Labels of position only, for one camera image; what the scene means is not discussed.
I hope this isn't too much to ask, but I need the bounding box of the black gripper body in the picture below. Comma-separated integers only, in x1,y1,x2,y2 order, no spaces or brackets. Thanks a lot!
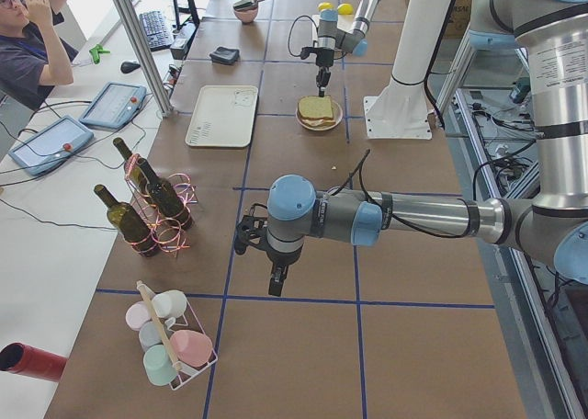
315,48,334,87
267,250,294,281

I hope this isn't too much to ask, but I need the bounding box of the white bear serving tray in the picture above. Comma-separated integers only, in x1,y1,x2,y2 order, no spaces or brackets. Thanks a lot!
185,85,258,148

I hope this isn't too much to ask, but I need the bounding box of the white round plate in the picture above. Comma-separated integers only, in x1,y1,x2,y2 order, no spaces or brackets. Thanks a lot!
296,96,343,131

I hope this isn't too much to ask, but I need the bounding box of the bottom bread slice with egg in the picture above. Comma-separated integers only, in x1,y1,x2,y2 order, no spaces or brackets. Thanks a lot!
299,118,337,130

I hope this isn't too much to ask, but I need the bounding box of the wooden cutting board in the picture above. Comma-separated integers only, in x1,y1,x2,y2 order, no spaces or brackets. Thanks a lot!
311,15,365,54

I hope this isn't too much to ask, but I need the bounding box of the left yellow lemon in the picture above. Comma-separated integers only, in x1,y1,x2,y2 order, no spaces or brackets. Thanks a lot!
317,2,334,12

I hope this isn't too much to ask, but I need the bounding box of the yellow lemon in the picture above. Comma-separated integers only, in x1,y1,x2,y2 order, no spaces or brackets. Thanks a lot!
337,3,354,16
317,2,334,12

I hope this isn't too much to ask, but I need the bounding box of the right yellow lemon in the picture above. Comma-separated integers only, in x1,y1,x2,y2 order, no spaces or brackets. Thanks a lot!
337,3,354,16

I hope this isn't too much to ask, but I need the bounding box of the pink bowl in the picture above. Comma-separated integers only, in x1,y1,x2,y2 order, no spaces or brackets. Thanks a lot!
233,8,258,24

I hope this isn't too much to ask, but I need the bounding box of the metal scoop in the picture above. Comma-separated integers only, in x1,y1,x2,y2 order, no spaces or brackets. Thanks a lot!
232,0,267,12

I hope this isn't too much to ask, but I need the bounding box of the pink cup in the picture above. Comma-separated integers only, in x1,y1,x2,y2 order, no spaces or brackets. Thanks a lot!
170,330,213,368

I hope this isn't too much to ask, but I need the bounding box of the folded grey cloth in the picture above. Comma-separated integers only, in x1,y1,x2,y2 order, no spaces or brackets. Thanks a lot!
209,46,240,65

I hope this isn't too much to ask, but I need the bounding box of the white cup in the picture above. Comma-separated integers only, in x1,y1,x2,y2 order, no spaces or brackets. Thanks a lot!
152,289,187,319

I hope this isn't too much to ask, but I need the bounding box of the grey cup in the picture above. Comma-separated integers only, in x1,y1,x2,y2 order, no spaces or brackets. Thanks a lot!
139,321,163,352

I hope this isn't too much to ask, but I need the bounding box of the green wine bottle middle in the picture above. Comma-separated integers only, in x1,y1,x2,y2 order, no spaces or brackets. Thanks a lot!
137,157,193,230

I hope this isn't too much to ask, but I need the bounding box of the green wine bottle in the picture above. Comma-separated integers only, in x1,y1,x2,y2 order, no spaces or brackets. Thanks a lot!
94,184,160,257
113,137,147,197
137,157,193,230

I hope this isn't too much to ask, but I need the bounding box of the cardboard box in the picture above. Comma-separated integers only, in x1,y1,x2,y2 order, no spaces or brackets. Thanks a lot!
444,0,472,39

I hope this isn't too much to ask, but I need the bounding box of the lilac cup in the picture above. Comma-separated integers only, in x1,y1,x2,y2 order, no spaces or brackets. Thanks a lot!
125,301,152,332

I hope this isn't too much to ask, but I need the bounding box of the mint green cup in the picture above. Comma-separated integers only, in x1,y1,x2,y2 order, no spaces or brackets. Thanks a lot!
142,345,178,386

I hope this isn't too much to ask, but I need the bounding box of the green wine bottle front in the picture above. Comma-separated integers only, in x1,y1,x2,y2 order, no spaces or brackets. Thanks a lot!
94,184,160,257

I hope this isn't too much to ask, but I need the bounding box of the black keyboard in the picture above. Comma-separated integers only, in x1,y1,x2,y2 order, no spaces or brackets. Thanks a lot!
139,10,174,51

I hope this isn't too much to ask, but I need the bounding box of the green wine bottle back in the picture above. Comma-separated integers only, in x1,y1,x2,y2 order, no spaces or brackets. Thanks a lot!
113,137,147,197

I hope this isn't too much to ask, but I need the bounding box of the black computer mouse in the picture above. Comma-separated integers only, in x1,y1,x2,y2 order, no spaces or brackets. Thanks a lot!
119,61,141,74

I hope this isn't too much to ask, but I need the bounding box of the far blue teach pendant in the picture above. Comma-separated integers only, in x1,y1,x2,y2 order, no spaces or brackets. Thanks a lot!
79,82,147,130

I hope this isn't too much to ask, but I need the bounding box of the blue teach pendant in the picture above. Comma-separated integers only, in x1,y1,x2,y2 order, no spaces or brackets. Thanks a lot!
79,82,147,130
8,116,94,176

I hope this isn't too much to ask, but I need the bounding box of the green plastic tool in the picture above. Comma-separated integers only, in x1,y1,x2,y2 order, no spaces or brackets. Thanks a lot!
89,44,110,64

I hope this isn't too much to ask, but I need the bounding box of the red cylinder tube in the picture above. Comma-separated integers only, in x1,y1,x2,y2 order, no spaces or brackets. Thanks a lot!
1,343,67,382

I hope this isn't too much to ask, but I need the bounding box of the near blue teach pendant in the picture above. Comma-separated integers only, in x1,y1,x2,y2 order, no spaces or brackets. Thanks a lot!
8,116,94,176

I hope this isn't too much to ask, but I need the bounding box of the seated person in blue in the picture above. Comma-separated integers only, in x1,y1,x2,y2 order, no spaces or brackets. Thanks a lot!
1,0,77,110

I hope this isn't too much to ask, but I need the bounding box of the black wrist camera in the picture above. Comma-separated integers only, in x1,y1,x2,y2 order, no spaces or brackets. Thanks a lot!
233,203,269,255
300,47,317,60

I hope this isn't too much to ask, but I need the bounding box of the white wire cup rack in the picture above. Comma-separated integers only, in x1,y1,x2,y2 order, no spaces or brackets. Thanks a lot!
125,281,218,391

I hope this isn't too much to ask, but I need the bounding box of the copper wire bottle rack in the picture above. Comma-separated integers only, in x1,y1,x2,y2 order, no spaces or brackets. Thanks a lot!
124,153,198,256

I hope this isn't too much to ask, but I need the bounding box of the aluminium frame post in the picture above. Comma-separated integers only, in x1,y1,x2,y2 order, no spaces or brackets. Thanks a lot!
112,0,174,118

